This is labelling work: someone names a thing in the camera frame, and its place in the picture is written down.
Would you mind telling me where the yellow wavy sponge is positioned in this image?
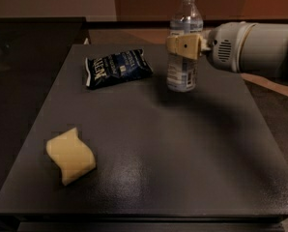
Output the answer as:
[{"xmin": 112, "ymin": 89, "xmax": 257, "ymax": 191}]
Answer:
[{"xmin": 46, "ymin": 128, "xmax": 97, "ymax": 186}]

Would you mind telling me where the clear plastic water bottle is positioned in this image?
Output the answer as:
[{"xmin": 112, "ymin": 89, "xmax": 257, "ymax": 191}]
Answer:
[{"xmin": 166, "ymin": 0, "xmax": 203, "ymax": 92}]

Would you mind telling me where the dark blue chip bag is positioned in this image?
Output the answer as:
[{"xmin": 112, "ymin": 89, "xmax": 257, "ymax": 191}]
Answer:
[{"xmin": 85, "ymin": 49, "xmax": 153, "ymax": 90}]

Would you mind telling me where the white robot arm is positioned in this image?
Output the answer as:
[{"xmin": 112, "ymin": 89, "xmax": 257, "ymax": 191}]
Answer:
[{"xmin": 166, "ymin": 22, "xmax": 288, "ymax": 85}]

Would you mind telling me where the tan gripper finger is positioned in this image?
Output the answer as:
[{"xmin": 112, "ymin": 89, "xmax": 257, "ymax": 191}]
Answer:
[{"xmin": 166, "ymin": 34, "xmax": 202, "ymax": 60}]

